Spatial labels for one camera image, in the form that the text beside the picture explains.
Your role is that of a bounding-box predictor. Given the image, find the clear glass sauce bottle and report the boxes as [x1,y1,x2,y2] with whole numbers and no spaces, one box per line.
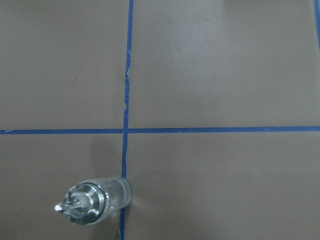
[54,177,134,225]

